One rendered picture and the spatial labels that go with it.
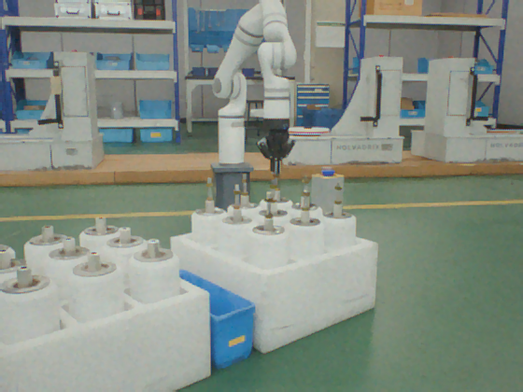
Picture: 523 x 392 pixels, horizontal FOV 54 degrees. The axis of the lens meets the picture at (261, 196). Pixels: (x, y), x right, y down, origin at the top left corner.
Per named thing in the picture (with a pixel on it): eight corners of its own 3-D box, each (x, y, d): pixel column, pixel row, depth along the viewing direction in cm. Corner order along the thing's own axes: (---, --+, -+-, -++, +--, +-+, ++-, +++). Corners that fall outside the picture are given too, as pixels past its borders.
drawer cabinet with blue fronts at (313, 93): (286, 132, 733) (287, 83, 720) (318, 132, 741) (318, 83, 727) (295, 135, 677) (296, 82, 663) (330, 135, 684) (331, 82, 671)
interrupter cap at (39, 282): (-7, 286, 84) (-7, 281, 84) (41, 275, 89) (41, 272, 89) (7, 300, 78) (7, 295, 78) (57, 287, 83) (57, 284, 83)
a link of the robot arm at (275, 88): (259, 99, 140) (290, 99, 141) (259, 41, 137) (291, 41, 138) (257, 99, 147) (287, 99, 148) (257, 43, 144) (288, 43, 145)
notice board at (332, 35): (315, 47, 738) (316, 21, 731) (347, 48, 746) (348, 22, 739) (315, 47, 736) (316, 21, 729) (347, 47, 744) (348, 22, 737)
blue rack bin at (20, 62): (23, 71, 592) (21, 52, 588) (58, 71, 598) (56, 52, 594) (9, 69, 544) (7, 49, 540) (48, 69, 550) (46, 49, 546)
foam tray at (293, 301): (172, 300, 141) (170, 236, 137) (277, 269, 166) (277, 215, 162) (264, 355, 112) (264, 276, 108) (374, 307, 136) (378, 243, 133)
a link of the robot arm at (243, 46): (233, 21, 167) (256, 22, 172) (206, 87, 184) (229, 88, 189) (245, 36, 162) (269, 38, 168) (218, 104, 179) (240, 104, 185)
